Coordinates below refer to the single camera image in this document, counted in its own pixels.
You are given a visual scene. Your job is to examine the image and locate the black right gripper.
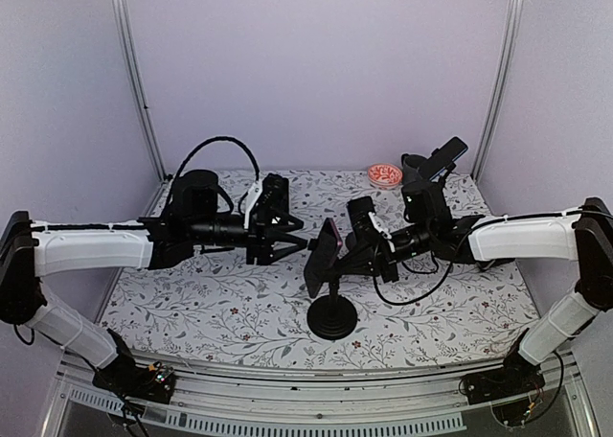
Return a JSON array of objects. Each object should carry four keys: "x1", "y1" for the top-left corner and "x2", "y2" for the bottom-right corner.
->
[{"x1": 334, "y1": 221, "x2": 434, "y2": 284}]

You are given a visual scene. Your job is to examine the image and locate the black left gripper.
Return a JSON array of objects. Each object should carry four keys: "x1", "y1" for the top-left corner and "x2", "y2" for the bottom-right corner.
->
[{"x1": 189, "y1": 205, "x2": 308, "y2": 265}]

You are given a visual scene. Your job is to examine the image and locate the black phone with pink edge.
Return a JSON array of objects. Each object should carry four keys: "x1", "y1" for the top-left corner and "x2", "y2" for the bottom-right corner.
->
[{"x1": 304, "y1": 218, "x2": 343, "y2": 298}]

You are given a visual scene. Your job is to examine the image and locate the black round-base phone stand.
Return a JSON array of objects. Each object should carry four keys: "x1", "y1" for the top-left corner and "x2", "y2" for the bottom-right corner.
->
[{"x1": 304, "y1": 263, "x2": 358, "y2": 341}]

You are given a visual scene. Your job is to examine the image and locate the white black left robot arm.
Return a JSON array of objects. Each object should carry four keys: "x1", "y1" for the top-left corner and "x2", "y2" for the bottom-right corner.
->
[{"x1": 1, "y1": 170, "x2": 307, "y2": 403}]

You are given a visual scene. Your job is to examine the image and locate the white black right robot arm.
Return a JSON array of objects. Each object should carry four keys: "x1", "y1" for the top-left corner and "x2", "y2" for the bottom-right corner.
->
[{"x1": 344, "y1": 182, "x2": 612, "y2": 404}]

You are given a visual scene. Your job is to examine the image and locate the black phone on centre stand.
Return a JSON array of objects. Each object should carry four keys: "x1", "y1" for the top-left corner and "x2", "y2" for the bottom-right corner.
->
[{"x1": 347, "y1": 196, "x2": 375, "y2": 236}]

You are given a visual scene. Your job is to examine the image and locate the black phone lying back left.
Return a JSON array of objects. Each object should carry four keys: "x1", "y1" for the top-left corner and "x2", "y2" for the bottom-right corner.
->
[{"x1": 271, "y1": 175, "x2": 289, "y2": 192}]

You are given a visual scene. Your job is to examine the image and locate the black phone on tall stand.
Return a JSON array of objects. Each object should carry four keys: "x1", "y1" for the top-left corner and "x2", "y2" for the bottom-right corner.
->
[{"x1": 418, "y1": 136, "x2": 468, "y2": 180}]

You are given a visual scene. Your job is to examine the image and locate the black tall phone stand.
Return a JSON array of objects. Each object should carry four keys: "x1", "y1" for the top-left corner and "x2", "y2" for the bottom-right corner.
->
[{"x1": 431, "y1": 163, "x2": 457, "y2": 190}]

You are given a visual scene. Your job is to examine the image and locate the red white patterned bowl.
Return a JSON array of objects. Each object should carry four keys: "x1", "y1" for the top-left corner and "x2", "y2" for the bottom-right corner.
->
[{"x1": 367, "y1": 164, "x2": 403, "y2": 188}]

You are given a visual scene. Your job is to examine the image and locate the floral patterned table mat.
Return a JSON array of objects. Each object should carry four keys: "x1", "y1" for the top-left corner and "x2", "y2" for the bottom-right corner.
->
[{"x1": 98, "y1": 169, "x2": 545, "y2": 371}]

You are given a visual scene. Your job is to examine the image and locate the dark grey cup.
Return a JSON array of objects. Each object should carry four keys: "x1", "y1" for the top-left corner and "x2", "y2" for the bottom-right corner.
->
[{"x1": 401, "y1": 153, "x2": 426, "y2": 186}]

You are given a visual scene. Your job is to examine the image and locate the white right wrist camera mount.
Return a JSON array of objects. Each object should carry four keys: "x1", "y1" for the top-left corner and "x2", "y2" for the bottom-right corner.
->
[{"x1": 368, "y1": 212, "x2": 392, "y2": 241}]

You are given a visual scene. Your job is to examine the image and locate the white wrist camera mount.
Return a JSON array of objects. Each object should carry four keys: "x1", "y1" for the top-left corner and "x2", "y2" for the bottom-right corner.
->
[
  {"x1": 368, "y1": 212, "x2": 392, "y2": 241},
  {"x1": 243, "y1": 179, "x2": 263, "y2": 231}
]

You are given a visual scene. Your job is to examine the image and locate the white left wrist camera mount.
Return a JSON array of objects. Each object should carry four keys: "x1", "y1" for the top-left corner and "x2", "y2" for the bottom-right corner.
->
[{"x1": 243, "y1": 179, "x2": 263, "y2": 231}]

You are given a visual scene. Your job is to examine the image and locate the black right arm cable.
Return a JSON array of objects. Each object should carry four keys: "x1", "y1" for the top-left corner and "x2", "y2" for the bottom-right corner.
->
[{"x1": 372, "y1": 244, "x2": 456, "y2": 307}]

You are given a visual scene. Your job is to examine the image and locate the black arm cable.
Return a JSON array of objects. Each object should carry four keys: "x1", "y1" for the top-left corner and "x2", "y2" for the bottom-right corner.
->
[
  {"x1": 372, "y1": 244, "x2": 456, "y2": 307},
  {"x1": 170, "y1": 137, "x2": 262, "y2": 203}
]

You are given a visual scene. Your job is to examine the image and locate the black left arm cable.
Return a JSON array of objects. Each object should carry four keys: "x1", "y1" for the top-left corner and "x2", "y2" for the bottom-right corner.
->
[{"x1": 170, "y1": 137, "x2": 262, "y2": 203}]

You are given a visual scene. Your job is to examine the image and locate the aluminium front rail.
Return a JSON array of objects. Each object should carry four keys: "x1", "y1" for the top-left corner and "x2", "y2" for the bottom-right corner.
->
[{"x1": 41, "y1": 352, "x2": 603, "y2": 436}]

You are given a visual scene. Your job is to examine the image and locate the left aluminium frame post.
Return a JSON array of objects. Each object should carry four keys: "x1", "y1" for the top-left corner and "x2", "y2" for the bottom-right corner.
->
[{"x1": 111, "y1": 0, "x2": 167, "y2": 181}]

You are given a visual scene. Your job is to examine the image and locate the aluminium frame post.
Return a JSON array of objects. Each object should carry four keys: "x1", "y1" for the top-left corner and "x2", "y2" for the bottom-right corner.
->
[
  {"x1": 471, "y1": 0, "x2": 524, "y2": 182},
  {"x1": 111, "y1": 0, "x2": 167, "y2": 181}
]

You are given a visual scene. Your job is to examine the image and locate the right aluminium frame post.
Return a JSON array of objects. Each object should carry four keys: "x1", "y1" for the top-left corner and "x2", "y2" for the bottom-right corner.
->
[{"x1": 471, "y1": 0, "x2": 524, "y2": 182}]

